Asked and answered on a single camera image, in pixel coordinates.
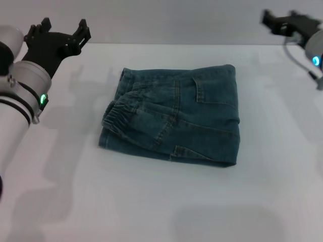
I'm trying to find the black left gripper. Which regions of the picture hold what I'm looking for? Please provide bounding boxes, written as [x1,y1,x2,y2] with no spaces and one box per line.
[21,17,92,79]

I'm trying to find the thin right arm cable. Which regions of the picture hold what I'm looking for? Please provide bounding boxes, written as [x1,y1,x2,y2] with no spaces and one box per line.
[283,36,323,82]

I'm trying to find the blue denim shorts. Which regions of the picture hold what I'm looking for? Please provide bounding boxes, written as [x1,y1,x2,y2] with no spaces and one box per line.
[97,64,240,167]

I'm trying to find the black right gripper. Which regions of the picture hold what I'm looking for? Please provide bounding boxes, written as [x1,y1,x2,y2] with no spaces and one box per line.
[260,9,321,49]

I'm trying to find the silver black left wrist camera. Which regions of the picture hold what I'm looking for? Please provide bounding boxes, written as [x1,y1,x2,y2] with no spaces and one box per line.
[0,24,25,76]

